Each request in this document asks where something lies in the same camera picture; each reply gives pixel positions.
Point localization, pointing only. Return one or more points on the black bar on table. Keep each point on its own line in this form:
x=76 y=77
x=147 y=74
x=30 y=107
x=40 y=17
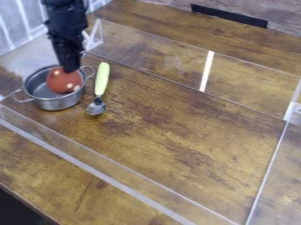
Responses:
x=258 y=22

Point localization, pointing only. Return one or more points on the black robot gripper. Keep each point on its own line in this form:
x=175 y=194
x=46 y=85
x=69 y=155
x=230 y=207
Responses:
x=65 y=23

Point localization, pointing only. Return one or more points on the clear acrylic triangular stand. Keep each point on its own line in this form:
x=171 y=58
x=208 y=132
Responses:
x=92 y=39

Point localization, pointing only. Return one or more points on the clear acrylic barrier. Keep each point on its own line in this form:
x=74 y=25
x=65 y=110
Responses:
x=176 y=206
x=276 y=204

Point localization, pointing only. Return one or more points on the green handled metal spoon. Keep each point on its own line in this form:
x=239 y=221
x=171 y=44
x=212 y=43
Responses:
x=96 y=106

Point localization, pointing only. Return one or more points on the red white toy mushroom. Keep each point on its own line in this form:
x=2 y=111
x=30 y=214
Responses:
x=61 y=82

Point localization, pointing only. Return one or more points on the silver metal pot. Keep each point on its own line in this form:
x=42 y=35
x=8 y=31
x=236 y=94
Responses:
x=36 y=91

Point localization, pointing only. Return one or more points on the clear acrylic front barrier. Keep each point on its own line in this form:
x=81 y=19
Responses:
x=176 y=206

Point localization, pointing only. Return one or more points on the clear acrylic right barrier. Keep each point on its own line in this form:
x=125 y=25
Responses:
x=276 y=204

